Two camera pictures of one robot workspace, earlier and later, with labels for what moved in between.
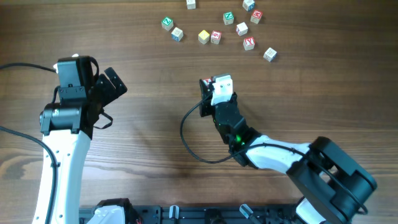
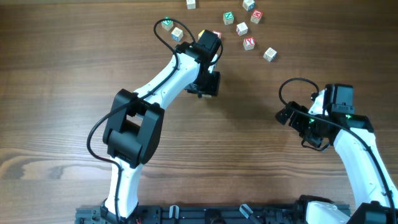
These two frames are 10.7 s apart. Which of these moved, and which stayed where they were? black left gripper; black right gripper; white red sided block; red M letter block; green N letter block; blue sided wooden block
Moved: black left gripper; black right gripper
Stayed: green N letter block; white red sided block; blue sided wooden block; red M letter block
